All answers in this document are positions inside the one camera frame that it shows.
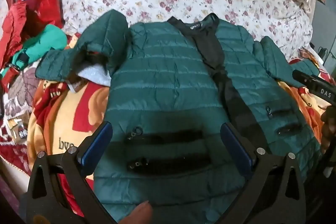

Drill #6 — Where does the light grey garment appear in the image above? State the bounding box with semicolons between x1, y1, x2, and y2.
68;64;112;92

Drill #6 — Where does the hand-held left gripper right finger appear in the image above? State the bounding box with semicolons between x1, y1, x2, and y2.
220;122;306;224

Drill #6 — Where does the small red cloth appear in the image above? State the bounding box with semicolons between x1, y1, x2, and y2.
0;64;19;90

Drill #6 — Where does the red jacket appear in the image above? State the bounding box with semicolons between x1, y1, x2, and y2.
0;0;63;62

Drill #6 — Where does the dark green puffer jacket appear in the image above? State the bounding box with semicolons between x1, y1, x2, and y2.
35;9;322;224

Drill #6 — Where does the bright green garment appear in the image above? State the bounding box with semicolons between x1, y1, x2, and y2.
0;25;67;77

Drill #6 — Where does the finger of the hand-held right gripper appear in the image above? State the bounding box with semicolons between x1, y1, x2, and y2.
292;70;319;88

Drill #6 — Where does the orange red printed blanket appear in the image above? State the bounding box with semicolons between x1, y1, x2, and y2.
26;32;328;214

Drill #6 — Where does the person's left hand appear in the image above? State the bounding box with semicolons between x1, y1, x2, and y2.
119;200;153;224

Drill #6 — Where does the person's right hand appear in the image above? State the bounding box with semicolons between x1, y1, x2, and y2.
321;106;336;155

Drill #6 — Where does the red white patterned mat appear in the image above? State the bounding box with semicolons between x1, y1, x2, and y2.
0;61;42;177

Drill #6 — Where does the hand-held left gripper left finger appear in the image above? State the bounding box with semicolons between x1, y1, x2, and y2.
26;121;116;224

